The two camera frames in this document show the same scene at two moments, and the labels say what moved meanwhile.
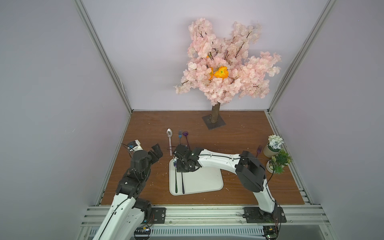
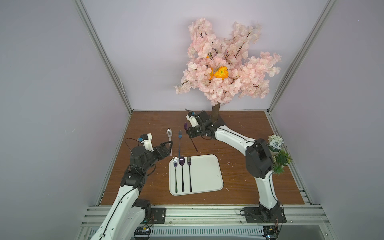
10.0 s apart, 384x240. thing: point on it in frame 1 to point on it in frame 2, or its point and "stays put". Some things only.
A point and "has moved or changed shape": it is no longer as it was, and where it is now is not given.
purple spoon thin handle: (185, 133) has moved or changed shape
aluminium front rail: (217, 216) stays put
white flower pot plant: (273, 147) stays put
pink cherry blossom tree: (220, 71) stays put
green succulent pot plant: (276, 164) stays put
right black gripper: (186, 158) to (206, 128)
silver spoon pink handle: (169, 133) stays put
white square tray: (203, 180) stays put
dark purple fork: (259, 150) has moved or changed shape
